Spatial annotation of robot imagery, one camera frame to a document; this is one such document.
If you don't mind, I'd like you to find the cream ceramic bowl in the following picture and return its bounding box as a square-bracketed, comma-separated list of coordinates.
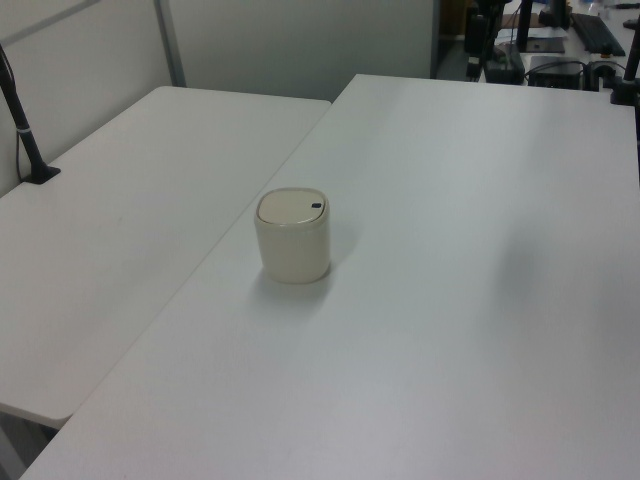
[253, 185, 333, 285]

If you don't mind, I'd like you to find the beige trash bin lid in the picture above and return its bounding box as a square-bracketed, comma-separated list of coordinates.
[257, 187, 329, 225]

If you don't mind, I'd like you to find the white side table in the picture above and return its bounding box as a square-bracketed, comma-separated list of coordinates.
[0, 85, 334, 429]

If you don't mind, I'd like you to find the grey office partition panel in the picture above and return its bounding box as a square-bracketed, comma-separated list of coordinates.
[164, 0, 441, 104]

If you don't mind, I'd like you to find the small black box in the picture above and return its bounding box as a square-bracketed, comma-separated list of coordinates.
[483, 53, 526, 84]

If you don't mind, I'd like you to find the black tripod with device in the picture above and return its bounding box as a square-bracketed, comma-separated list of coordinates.
[463, 0, 504, 82]

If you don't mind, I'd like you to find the black mini computer box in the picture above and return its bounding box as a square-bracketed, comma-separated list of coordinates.
[527, 54, 587, 90]

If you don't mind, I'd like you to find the black monitor stand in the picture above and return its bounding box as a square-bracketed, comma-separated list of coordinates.
[514, 0, 567, 54]

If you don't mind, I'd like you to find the white power strip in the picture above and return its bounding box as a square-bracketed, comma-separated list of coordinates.
[588, 51, 627, 77]

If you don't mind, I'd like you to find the black pole with table clamp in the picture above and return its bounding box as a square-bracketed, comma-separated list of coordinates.
[607, 27, 640, 107]

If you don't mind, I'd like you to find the black keyboard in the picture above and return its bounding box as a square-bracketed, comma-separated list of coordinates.
[569, 12, 628, 57]

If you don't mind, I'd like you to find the grey metal partition post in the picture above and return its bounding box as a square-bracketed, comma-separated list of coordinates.
[153, 0, 187, 89]

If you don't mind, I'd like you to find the black clamp-mounted camera pole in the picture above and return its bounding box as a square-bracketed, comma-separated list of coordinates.
[0, 42, 62, 182]

